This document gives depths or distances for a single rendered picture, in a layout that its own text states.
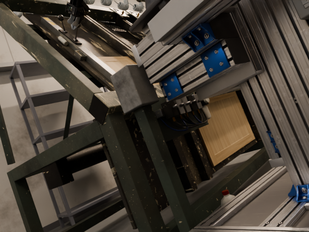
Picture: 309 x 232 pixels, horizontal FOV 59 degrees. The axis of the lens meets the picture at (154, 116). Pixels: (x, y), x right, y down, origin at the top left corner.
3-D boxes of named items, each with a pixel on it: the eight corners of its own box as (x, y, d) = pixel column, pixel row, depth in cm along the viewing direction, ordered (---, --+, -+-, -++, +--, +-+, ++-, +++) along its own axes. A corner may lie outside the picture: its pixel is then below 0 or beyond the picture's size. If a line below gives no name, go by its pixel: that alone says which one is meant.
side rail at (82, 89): (88, 112, 135) (94, 93, 130) (-8, 18, 183) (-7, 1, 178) (97, 110, 140) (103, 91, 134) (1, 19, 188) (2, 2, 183)
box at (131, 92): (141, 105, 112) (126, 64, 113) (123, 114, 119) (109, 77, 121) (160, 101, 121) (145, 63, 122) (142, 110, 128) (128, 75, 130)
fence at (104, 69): (127, 95, 151) (129, 89, 149) (40, 22, 193) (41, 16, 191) (134, 94, 155) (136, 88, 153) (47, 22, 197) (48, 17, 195)
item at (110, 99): (102, 126, 129) (109, 107, 124) (87, 112, 135) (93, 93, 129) (260, 84, 296) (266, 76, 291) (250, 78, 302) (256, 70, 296)
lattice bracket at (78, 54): (80, 60, 166) (81, 55, 164) (73, 55, 169) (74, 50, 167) (85, 60, 169) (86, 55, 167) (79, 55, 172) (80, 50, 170)
